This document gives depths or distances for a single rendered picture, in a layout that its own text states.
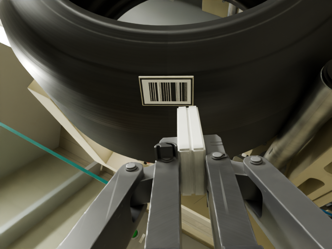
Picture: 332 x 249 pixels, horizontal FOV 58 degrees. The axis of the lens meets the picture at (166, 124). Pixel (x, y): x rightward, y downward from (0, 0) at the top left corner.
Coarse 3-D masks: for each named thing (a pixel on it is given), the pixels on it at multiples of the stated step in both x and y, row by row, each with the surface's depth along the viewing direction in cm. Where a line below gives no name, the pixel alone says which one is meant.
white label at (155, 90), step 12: (144, 84) 33; (156, 84) 33; (168, 84) 33; (180, 84) 33; (192, 84) 33; (144, 96) 34; (156, 96) 34; (168, 96) 34; (180, 96) 34; (192, 96) 34
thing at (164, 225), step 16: (160, 144) 16; (176, 144) 15; (160, 160) 16; (176, 160) 15; (160, 176) 14; (176, 176) 14; (160, 192) 13; (176, 192) 13; (160, 208) 12; (176, 208) 12; (160, 224) 11; (176, 224) 11; (160, 240) 10; (176, 240) 10
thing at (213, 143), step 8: (208, 136) 19; (216, 136) 19; (208, 144) 18; (216, 144) 18; (208, 152) 17; (224, 152) 17; (240, 168) 15; (240, 176) 15; (248, 176) 15; (240, 184) 15; (248, 184) 15; (248, 192) 15; (256, 192) 15; (256, 200) 15
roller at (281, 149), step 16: (320, 80) 35; (304, 96) 40; (320, 96) 36; (304, 112) 41; (320, 112) 38; (288, 128) 47; (304, 128) 43; (320, 128) 44; (272, 144) 56; (288, 144) 49; (304, 144) 49; (272, 160) 58; (288, 160) 56
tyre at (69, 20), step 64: (0, 0) 43; (64, 0) 38; (128, 0) 78; (256, 0) 74; (320, 0) 36; (64, 64) 37; (128, 64) 34; (192, 64) 33; (256, 64) 34; (320, 64) 37; (128, 128) 41; (256, 128) 44
